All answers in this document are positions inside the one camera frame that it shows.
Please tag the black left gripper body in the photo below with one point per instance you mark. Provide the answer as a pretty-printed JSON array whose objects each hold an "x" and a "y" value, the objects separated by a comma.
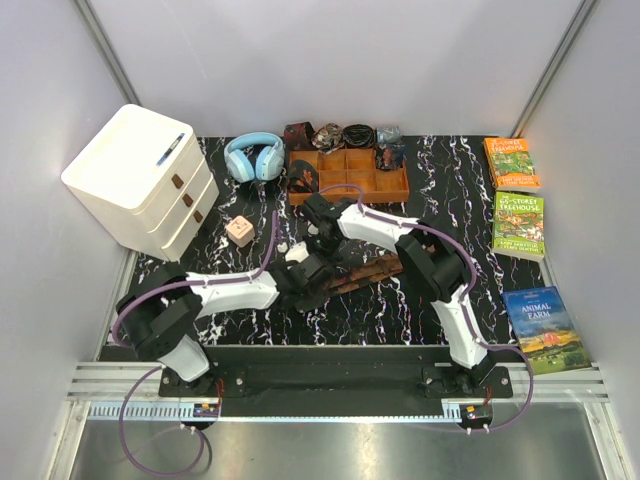
[{"x": 312, "y": 298}]

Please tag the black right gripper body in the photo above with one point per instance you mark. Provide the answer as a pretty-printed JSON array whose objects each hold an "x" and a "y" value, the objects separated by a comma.
[{"x": 321, "y": 243}]

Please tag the brown floral long tie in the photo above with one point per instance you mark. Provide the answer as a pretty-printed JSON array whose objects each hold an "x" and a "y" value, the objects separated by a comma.
[{"x": 371, "y": 272}]

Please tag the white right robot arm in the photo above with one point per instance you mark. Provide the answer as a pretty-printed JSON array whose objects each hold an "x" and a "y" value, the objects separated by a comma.
[{"x": 435, "y": 264}]

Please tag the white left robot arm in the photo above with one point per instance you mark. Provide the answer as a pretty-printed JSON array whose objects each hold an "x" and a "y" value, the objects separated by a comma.
[{"x": 154, "y": 317}]

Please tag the black orange-leaf rolled tie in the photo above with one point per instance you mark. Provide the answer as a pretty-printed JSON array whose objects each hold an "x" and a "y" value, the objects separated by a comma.
[{"x": 302, "y": 177}]

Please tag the orange compartment tray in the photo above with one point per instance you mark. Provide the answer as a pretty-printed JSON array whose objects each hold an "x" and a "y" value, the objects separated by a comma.
[{"x": 347, "y": 172}]

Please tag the light blue headphones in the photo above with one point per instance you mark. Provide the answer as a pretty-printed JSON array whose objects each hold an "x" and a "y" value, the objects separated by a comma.
[{"x": 257, "y": 156}]

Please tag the black marble pattern mat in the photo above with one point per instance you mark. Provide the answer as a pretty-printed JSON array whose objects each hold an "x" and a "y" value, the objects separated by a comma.
[{"x": 449, "y": 186}]

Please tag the brown patterned rolled tie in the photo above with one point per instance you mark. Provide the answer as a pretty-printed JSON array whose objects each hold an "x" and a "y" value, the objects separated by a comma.
[{"x": 328, "y": 138}]

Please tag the dark red rolled tie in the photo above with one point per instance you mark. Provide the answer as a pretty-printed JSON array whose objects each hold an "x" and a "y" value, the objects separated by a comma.
[{"x": 299, "y": 136}]

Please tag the pink cube power adapter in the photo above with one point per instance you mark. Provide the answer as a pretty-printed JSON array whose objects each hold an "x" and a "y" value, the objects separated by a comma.
[{"x": 240, "y": 231}]

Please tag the dark floral rolled tie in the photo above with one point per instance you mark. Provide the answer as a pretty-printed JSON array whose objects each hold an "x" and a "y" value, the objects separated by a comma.
[{"x": 389, "y": 156}]

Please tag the grey blue rolled tie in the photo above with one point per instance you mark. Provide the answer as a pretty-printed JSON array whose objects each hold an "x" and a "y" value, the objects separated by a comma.
[{"x": 388, "y": 134}]

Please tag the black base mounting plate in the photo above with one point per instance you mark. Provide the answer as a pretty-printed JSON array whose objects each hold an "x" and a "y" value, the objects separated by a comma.
[{"x": 360, "y": 383}]

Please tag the blue pen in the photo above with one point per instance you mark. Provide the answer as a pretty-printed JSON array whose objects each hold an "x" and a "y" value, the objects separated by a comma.
[{"x": 170, "y": 149}]

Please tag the white three-drawer cabinet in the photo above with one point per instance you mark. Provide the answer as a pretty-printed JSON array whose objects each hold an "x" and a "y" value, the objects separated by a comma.
[{"x": 149, "y": 209}]

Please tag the orange treehouse book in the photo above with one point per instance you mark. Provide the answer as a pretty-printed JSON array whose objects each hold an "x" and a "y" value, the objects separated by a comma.
[{"x": 511, "y": 165}]

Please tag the green treehouse book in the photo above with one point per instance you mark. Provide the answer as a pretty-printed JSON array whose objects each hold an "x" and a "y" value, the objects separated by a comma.
[{"x": 518, "y": 226}]

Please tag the blue Animal Farm book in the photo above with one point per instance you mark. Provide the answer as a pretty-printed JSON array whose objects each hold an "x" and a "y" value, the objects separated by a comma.
[{"x": 544, "y": 330}]

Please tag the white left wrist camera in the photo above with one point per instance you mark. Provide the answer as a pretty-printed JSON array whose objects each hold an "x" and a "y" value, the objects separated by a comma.
[{"x": 297, "y": 252}]

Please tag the aluminium front rail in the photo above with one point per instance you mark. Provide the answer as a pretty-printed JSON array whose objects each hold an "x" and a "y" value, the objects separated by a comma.
[{"x": 130, "y": 390}]

